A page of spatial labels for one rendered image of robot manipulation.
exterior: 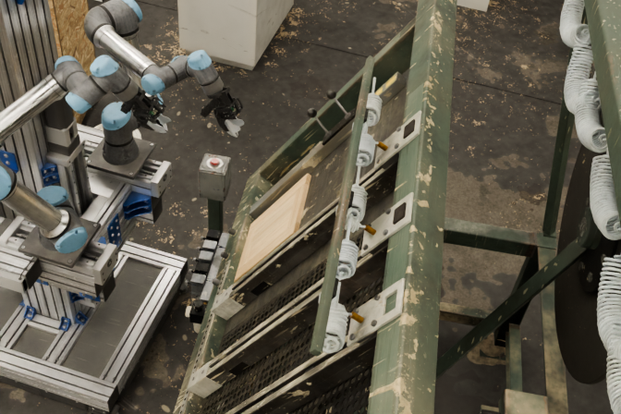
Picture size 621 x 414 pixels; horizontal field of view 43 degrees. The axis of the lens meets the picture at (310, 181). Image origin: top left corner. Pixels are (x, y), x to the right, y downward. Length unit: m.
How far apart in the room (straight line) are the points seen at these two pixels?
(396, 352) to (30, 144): 1.77
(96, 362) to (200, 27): 2.59
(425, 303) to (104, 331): 2.28
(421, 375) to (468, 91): 4.11
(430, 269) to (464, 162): 3.23
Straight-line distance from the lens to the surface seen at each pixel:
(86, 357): 3.78
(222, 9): 5.34
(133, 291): 3.97
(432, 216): 1.99
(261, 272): 2.74
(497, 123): 5.45
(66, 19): 4.64
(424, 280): 1.85
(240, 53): 5.48
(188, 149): 4.95
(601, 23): 2.35
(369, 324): 1.84
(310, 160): 3.04
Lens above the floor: 3.34
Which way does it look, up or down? 45 degrees down
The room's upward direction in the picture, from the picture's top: 6 degrees clockwise
